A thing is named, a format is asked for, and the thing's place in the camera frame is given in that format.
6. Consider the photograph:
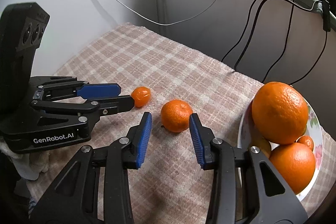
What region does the brown longan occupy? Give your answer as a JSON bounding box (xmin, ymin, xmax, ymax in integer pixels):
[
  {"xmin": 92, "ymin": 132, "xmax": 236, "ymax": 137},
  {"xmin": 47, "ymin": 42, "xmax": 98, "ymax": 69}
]
[{"xmin": 249, "ymin": 131, "xmax": 272, "ymax": 159}]

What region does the black cable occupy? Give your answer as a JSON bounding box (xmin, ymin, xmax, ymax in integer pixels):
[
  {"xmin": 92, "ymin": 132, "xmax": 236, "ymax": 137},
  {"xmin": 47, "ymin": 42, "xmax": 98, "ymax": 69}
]
[
  {"xmin": 221, "ymin": 0, "xmax": 322, "ymax": 71},
  {"xmin": 288, "ymin": 0, "xmax": 332, "ymax": 86}
]

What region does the black cable left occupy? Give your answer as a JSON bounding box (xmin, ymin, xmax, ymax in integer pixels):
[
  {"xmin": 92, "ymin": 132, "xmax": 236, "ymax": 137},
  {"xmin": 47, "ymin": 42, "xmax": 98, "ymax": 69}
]
[{"xmin": 221, "ymin": 0, "xmax": 322, "ymax": 71}]

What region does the small mandarin far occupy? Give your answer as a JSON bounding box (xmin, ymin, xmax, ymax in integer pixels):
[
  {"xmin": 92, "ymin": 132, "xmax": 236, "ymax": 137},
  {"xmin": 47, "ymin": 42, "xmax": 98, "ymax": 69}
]
[{"xmin": 161, "ymin": 100, "xmax": 193, "ymax": 133}]

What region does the large orange front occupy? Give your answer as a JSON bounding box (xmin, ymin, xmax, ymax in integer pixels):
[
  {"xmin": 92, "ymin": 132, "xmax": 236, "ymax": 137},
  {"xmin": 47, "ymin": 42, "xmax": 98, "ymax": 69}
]
[{"xmin": 269, "ymin": 143, "xmax": 315, "ymax": 194}]

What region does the large orange rear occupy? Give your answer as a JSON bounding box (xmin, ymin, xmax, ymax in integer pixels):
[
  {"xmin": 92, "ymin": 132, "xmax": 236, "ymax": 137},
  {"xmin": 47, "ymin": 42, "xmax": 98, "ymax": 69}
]
[{"xmin": 252, "ymin": 82, "xmax": 309, "ymax": 144}]

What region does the large orange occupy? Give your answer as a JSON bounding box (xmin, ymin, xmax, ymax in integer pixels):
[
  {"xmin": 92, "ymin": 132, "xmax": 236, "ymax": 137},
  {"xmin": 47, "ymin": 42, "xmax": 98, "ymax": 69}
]
[
  {"xmin": 252, "ymin": 82, "xmax": 309, "ymax": 144},
  {"xmin": 269, "ymin": 143, "xmax": 315, "ymax": 194}
]

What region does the small orange kumquat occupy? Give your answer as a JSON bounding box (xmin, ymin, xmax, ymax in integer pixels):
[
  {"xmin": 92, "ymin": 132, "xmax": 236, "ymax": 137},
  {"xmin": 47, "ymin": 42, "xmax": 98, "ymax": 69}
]
[{"xmin": 131, "ymin": 86, "xmax": 151, "ymax": 107}]

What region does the white gloved hand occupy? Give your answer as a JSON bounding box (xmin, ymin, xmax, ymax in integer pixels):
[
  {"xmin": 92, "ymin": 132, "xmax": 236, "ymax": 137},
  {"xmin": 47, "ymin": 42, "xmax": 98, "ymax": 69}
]
[{"xmin": 1, "ymin": 136, "xmax": 50, "ymax": 181}]

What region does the floral white plate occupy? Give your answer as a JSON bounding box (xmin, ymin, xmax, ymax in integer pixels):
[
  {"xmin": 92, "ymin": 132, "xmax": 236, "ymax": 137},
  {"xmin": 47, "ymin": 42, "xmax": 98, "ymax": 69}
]
[{"xmin": 236, "ymin": 100, "xmax": 323, "ymax": 201}]

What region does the black cable right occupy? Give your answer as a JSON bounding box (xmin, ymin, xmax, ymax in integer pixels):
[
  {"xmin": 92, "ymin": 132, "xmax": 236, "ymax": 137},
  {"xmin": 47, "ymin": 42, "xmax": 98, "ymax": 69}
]
[{"xmin": 288, "ymin": 0, "xmax": 332, "ymax": 86}]

